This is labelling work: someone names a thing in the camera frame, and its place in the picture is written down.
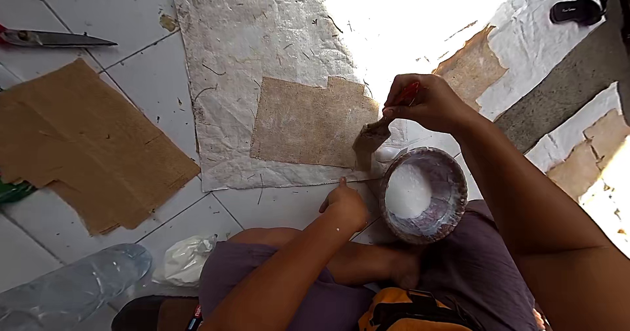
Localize person's right hand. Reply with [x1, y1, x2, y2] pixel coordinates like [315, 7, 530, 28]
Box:
[383, 73, 476, 137]

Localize person's left hand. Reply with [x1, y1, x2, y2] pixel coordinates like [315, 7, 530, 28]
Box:
[319, 176, 369, 232]

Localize paintbrush with red handle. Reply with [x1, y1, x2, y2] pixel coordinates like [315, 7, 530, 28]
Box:
[352, 81, 420, 172]

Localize person's right forearm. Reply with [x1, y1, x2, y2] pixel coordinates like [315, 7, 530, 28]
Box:
[453, 112, 630, 331]

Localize person's left forearm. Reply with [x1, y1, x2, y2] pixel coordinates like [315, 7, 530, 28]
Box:
[201, 208, 366, 331]

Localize beige burlap piece with notch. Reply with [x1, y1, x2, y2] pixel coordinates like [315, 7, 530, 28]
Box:
[250, 76, 380, 169]

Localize ragged beige burlap piece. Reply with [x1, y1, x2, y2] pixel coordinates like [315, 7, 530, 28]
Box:
[432, 24, 509, 112]

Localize round paste-stained bucket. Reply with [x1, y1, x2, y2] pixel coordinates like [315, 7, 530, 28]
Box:
[379, 147, 468, 245]

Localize white woven plastic sheet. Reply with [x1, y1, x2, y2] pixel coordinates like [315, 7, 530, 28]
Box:
[525, 81, 630, 248]
[171, 0, 605, 192]

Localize crumpled white plastic bag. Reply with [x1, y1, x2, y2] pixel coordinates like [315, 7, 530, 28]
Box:
[153, 235, 217, 287]

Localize person's legs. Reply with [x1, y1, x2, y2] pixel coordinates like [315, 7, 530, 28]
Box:
[199, 199, 541, 331]

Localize torn beige burlap piece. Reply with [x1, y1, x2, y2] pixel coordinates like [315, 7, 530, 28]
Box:
[546, 108, 630, 204]

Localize black sandal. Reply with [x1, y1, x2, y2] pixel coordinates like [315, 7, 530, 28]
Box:
[550, 0, 608, 27]

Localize stack of brown fabric pieces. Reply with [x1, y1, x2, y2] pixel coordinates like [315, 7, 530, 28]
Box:
[0, 58, 201, 237]

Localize clear plastic bottle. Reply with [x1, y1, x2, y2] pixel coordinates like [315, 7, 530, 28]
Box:
[0, 243, 153, 331]

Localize green plastic packet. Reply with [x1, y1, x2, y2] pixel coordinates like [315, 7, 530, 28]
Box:
[0, 175, 37, 206]

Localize scissors with red handle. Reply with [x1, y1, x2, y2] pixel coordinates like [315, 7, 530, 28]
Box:
[0, 24, 118, 49]

